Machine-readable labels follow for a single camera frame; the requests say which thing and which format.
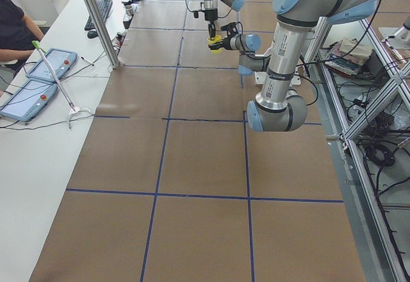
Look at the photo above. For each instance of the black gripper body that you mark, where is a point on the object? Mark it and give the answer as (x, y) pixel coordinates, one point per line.
(226, 42)
(210, 15)

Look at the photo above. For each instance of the yellow plastic cup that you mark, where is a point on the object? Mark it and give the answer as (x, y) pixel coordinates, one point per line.
(215, 44)

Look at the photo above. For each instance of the stack of books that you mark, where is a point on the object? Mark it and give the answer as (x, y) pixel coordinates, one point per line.
(344, 58)

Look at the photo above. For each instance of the metal cylinder weight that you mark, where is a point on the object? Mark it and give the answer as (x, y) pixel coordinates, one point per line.
(129, 10)

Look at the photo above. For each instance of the black keyboard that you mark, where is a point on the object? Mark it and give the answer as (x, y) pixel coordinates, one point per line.
(104, 9)

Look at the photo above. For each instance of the grey computer mouse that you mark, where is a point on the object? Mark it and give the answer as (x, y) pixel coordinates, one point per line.
(92, 34)

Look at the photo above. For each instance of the black marker pen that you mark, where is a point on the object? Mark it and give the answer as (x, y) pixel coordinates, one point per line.
(86, 60)

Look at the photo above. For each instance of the upper blue teach pendant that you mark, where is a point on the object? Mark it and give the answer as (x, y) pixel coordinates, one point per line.
(61, 61)

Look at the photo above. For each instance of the blue teach pendant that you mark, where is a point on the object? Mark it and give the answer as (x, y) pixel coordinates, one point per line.
(29, 100)
(61, 61)

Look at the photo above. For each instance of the lower blue teach pendant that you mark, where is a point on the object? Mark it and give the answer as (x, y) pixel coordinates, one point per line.
(29, 100)

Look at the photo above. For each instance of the seated person black shirt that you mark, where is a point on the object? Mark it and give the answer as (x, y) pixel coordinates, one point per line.
(18, 31)

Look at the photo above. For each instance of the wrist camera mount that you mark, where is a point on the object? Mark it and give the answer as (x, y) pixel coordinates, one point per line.
(232, 29)

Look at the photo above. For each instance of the aluminium frame post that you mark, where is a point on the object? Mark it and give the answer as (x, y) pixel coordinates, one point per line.
(102, 33)

